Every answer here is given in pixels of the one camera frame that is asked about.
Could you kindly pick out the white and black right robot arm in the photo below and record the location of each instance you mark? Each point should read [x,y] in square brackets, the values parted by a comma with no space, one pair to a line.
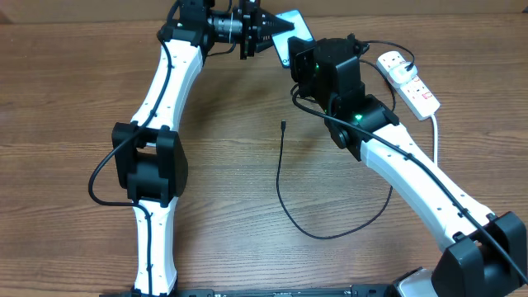
[482,254]

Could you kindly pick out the Samsung Galaxy smartphone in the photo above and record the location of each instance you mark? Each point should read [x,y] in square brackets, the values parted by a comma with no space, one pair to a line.
[300,31]

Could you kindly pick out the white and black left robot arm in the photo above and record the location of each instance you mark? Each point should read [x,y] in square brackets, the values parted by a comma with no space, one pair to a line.
[150,160]

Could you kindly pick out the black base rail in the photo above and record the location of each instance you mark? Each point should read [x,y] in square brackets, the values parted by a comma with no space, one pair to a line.
[288,290]

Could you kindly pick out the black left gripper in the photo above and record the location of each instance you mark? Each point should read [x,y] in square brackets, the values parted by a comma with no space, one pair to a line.
[255,27]

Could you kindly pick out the white power extension strip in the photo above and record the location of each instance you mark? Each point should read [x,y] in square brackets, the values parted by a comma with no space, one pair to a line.
[415,93]

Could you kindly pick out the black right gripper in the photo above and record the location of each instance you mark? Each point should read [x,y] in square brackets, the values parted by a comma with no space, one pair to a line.
[299,58]

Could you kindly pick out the white charger plug adapter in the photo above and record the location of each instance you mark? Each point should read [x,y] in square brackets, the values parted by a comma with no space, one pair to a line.
[402,74]

